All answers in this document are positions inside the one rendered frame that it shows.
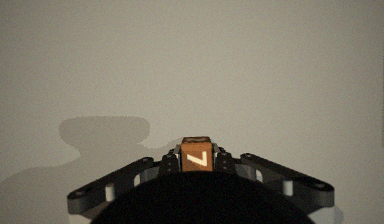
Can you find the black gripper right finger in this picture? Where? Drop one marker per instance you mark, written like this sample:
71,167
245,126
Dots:
314,197

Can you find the brown number cube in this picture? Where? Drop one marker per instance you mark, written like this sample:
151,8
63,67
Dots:
196,154

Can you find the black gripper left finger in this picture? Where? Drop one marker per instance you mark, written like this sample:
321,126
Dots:
86,202

